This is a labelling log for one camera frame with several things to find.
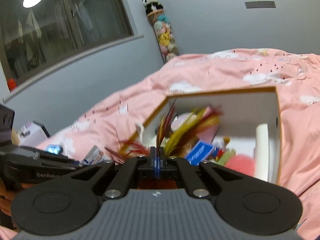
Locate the red object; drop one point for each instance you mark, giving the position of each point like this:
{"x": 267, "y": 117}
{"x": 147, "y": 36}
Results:
{"x": 11, "y": 84}

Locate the panda plush toy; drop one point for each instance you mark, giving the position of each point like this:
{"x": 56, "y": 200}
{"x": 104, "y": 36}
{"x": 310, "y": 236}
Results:
{"x": 152, "y": 2}

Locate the hanging net of plush toys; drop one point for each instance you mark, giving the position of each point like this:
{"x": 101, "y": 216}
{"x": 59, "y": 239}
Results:
{"x": 165, "y": 37}

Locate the white box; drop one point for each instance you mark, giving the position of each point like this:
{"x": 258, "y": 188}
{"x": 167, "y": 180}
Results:
{"x": 262, "y": 150}

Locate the orange cardboard box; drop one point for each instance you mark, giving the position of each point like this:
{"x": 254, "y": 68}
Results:
{"x": 225, "y": 102}

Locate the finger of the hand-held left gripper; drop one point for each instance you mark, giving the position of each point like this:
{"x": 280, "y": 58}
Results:
{"x": 50, "y": 158}

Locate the pink plush ball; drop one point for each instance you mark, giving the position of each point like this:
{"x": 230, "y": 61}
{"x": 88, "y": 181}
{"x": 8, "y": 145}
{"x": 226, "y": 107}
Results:
{"x": 240, "y": 165}

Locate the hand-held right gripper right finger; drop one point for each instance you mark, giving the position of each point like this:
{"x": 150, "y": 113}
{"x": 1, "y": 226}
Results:
{"x": 162, "y": 162}

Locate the smartphone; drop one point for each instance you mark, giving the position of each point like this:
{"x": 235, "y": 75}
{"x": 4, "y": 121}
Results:
{"x": 53, "y": 149}

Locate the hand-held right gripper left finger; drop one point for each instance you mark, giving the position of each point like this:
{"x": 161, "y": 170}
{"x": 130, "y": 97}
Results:
{"x": 153, "y": 162}

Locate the pink printed blanket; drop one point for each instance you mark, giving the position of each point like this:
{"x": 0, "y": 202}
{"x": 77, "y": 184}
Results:
{"x": 300, "y": 135}

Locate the grey wall plate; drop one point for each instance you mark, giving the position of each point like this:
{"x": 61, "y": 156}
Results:
{"x": 260, "y": 4}

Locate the blue card box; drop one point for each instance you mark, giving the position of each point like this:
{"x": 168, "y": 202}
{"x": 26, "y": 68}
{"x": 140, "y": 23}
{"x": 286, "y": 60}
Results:
{"x": 200, "y": 152}

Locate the white blue carton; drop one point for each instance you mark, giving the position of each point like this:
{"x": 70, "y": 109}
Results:
{"x": 92, "y": 155}

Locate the colourful small doll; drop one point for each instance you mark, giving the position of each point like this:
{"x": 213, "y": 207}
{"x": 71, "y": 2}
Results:
{"x": 226, "y": 152}

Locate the colourful feather toy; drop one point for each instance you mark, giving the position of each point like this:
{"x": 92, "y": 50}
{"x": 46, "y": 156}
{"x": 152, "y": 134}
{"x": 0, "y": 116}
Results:
{"x": 180, "y": 135}

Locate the window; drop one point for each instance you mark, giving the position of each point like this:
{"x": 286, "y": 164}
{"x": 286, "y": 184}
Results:
{"x": 62, "y": 25}

